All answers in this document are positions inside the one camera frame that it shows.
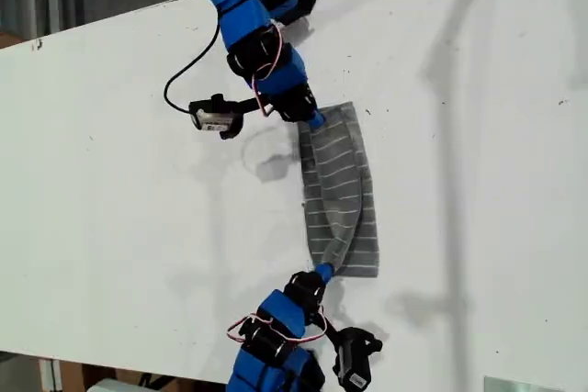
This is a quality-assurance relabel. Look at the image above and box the white plastic box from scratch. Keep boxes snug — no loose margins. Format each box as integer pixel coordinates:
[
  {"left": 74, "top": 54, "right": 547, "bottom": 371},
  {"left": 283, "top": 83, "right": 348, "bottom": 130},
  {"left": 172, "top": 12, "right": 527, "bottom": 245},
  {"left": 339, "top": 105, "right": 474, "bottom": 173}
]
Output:
[{"left": 86, "top": 377, "right": 143, "bottom": 392}]

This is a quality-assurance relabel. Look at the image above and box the black camera stalk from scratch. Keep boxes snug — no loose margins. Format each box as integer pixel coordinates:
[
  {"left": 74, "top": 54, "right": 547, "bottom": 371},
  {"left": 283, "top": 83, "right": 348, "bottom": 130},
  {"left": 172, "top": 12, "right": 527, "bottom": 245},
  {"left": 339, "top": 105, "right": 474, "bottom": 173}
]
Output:
[
  {"left": 311, "top": 304, "right": 344, "bottom": 342},
  {"left": 232, "top": 95, "right": 277, "bottom": 113}
]

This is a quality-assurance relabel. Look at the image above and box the grey white-striped towel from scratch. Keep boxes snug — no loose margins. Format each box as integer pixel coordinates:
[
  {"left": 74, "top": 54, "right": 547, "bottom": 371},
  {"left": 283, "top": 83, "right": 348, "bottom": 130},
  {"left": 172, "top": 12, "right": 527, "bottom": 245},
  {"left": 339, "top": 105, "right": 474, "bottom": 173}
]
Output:
[{"left": 297, "top": 100, "right": 381, "bottom": 279}]

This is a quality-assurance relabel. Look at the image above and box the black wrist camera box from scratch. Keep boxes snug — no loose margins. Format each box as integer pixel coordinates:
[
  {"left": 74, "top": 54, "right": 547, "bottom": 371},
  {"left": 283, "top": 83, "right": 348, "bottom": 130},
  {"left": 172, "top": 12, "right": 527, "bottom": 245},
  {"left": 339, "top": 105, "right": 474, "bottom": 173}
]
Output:
[
  {"left": 188, "top": 96, "right": 238, "bottom": 134},
  {"left": 334, "top": 331, "right": 373, "bottom": 388}
]

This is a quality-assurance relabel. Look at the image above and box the red white servo wire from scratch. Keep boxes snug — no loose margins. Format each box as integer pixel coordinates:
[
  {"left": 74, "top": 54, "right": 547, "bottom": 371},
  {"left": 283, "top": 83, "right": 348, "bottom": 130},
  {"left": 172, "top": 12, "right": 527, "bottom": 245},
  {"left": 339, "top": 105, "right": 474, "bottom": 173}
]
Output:
[
  {"left": 226, "top": 311, "right": 330, "bottom": 347},
  {"left": 250, "top": 22, "right": 284, "bottom": 118}
]

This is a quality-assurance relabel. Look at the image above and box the white table leg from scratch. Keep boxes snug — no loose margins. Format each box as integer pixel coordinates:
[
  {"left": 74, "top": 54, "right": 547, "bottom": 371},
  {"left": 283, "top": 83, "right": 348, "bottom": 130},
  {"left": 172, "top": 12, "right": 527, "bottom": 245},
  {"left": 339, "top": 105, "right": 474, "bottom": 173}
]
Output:
[{"left": 38, "top": 357, "right": 63, "bottom": 392}]

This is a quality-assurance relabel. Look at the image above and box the black camera cable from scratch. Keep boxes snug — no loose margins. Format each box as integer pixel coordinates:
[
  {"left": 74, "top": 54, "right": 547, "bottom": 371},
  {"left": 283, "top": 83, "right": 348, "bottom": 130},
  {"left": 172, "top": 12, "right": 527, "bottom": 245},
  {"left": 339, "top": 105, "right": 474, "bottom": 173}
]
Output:
[{"left": 163, "top": 10, "right": 222, "bottom": 114}]

